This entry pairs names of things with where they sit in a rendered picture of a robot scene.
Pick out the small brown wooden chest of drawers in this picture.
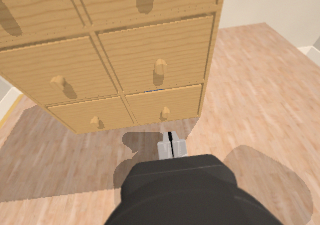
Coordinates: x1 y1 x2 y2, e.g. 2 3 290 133
0 0 224 134

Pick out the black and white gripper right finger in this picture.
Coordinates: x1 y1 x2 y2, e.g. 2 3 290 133
170 131 188 158

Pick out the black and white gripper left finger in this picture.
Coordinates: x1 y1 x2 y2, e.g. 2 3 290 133
157 132 173 160

